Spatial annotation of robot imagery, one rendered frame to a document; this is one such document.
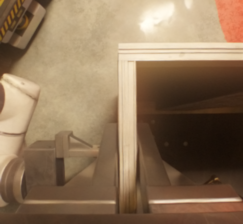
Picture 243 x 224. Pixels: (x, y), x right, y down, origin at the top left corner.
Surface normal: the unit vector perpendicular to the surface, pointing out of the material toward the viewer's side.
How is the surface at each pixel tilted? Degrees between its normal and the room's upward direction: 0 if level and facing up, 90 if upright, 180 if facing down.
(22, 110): 61
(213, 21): 0
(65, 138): 0
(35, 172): 0
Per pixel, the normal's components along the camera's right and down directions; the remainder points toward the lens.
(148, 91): 0.00, 0.09
